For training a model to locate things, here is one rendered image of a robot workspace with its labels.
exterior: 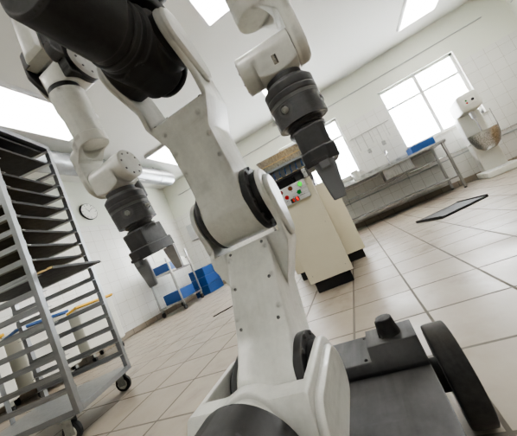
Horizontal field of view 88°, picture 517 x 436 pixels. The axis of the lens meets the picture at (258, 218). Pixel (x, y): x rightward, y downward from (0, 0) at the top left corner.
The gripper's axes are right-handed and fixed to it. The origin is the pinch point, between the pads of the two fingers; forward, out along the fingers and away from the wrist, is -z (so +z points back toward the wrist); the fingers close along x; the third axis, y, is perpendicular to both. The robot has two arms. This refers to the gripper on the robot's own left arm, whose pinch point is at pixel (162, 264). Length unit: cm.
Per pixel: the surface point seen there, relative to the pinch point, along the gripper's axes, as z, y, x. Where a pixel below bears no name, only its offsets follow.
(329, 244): -51, -20, 145
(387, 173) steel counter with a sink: -66, -134, 481
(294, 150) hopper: 30, -22, 234
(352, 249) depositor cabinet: -83, -29, 211
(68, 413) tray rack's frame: -47, 121, 35
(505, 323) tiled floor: -65, -68, 36
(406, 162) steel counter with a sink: -63, -169, 481
